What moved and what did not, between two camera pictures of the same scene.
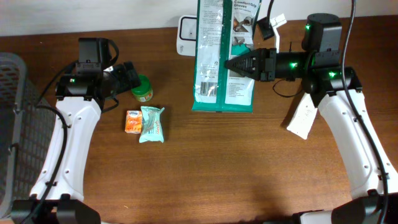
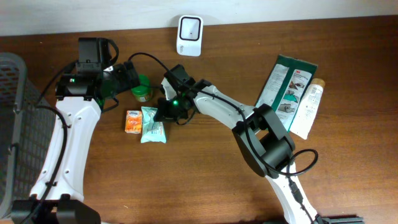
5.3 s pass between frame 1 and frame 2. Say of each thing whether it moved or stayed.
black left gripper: stayed
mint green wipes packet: stayed
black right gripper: moved
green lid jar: stayed
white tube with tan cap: stayed
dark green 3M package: moved
